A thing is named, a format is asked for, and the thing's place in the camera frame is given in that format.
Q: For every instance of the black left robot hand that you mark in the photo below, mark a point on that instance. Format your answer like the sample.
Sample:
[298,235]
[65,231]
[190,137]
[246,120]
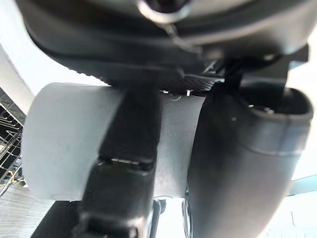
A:
[138,44]

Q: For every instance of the grey cup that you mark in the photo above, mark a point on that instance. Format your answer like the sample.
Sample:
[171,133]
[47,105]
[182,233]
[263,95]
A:
[67,134]

